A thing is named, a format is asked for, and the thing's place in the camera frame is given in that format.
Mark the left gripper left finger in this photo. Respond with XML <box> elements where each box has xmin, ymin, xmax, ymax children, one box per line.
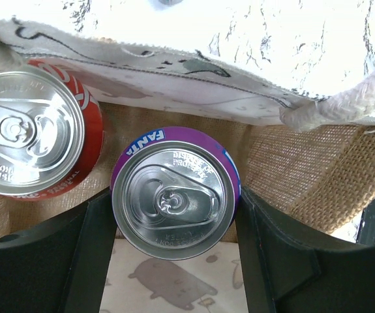
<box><xmin>0</xmin><ymin>188</ymin><xmax>117</xmax><ymax>312</ymax></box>

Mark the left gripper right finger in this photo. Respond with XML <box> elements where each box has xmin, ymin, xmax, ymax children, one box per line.
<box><xmin>235</xmin><ymin>187</ymin><xmax>375</xmax><ymax>312</ymax></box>

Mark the jute canvas tote bag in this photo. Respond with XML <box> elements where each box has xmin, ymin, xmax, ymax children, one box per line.
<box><xmin>0</xmin><ymin>16</ymin><xmax>375</xmax><ymax>313</ymax></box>

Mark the red cola can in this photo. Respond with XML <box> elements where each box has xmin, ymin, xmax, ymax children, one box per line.
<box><xmin>0</xmin><ymin>60</ymin><xmax>104</xmax><ymax>201</ymax></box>

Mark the purple fanta can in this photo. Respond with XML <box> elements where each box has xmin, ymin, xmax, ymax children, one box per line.
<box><xmin>110</xmin><ymin>127</ymin><xmax>241</xmax><ymax>260</ymax></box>

